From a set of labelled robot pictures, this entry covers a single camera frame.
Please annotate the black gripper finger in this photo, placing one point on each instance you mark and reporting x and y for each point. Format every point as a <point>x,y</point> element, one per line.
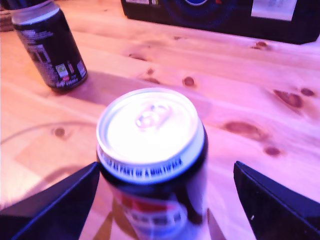
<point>280,215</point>
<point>50,215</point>

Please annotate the black Pepsi Max can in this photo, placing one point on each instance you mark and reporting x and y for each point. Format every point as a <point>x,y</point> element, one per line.
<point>52,50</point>
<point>27,3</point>
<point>150,130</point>

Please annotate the black Pepsi Max multipack box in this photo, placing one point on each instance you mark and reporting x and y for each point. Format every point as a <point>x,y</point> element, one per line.
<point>225,22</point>

